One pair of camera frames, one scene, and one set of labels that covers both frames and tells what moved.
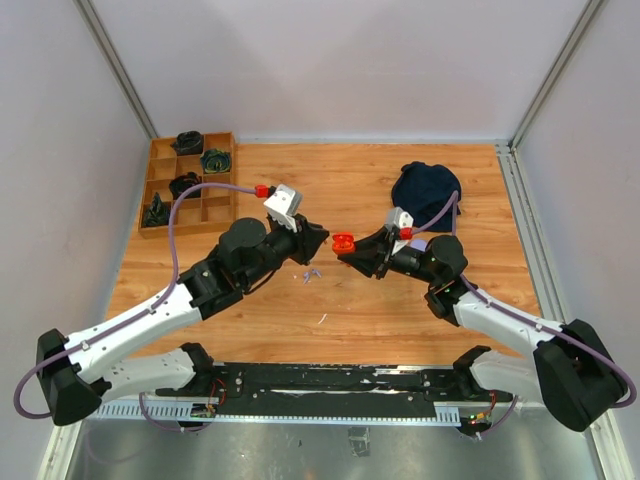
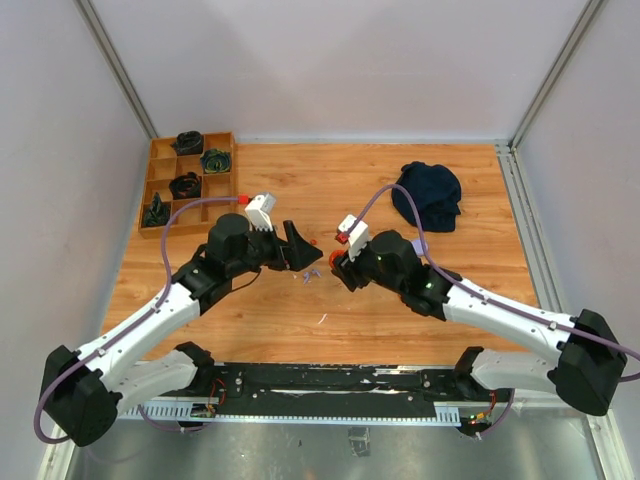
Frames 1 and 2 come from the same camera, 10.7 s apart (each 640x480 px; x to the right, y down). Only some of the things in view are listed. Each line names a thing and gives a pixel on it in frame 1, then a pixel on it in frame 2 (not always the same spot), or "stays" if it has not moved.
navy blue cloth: x=422 y=190 stays
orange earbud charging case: x=343 y=242 → x=333 y=255
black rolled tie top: x=188 y=142 stays
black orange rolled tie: x=180 y=183 stays
